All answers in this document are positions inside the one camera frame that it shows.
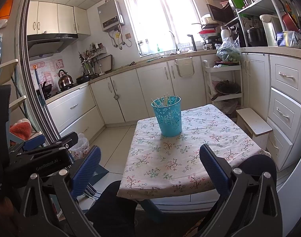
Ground white lower kitchen cabinets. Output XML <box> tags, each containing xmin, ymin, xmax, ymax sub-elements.
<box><xmin>46</xmin><ymin>47</ymin><xmax>301</xmax><ymax>169</ymax></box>

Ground red plush cloth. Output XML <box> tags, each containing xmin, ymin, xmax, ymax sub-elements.
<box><xmin>9</xmin><ymin>118</ymin><xmax>32</xmax><ymax>141</ymax></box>

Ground clear plastic bag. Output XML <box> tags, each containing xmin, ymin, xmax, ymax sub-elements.
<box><xmin>71</xmin><ymin>133</ymin><xmax>90</xmax><ymax>159</ymax></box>

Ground black wok on stove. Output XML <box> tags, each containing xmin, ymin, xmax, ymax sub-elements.
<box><xmin>42</xmin><ymin>81</ymin><xmax>52</xmax><ymax>99</ymax></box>

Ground steel kettle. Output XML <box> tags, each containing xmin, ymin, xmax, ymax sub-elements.
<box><xmin>58</xmin><ymin>70</ymin><xmax>73</xmax><ymax>91</ymax></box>

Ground person's dark trousers leg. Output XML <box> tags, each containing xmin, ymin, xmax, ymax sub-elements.
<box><xmin>86</xmin><ymin>181</ymin><xmax>137</xmax><ymax>236</ymax></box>

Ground white wooden stool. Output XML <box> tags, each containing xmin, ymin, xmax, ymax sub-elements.
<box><xmin>236</xmin><ymin>108</ymin><xmax>273</xmax><ymax>150</ymax></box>

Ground floral tablecloth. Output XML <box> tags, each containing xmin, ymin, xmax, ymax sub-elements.
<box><xmin>118</xmin><ymin>104</ymin><xmax>270</xmax><ymax>201</ymax></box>

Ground range hood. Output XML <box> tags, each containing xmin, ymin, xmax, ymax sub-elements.
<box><xmin>27</xmin><ymin>33</ymin><xmax>78</xmax><ymax>58</ymax></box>

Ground teal perforated plastic basket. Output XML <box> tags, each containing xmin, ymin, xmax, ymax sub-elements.
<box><xmin>151</xmin><ymin>95</ymin><xmax>182</xmax><ymax>137</ymax></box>

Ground dark pan on rack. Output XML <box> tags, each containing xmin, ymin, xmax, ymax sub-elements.
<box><xmin>211</xmin><ymin>80</ymin><xmax>241</xmax><ymax>101</ymax></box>

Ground white upper cabinets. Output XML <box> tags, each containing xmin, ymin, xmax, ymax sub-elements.
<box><xmin>27</xmin><ymin>1</ymin><xmax>91</xmax><ymax>36</ymax></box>

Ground white shelf rack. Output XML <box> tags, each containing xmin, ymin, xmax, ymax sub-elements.
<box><xmin>202</xmin><ymin>60</ymin><xmax>243</xmax><ymax>105</ymax></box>

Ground green vegetables bag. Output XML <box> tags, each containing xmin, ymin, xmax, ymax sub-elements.
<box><xmin>216</xmin><ymin>38</ymin><xmax>242</xmax><ymax>63</ymax></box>

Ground white electric kettle pot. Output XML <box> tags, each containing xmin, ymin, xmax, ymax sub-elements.
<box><xmin>260</xmin><ymin>14</ymin><xmax>283</xmax><ymax>46</ymax></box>

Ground wall water heater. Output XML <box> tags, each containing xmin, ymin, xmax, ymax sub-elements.
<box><xmin>97</xmin><ymin>0</ymin><xmax>125</xmax><ymax>32</ymax></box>

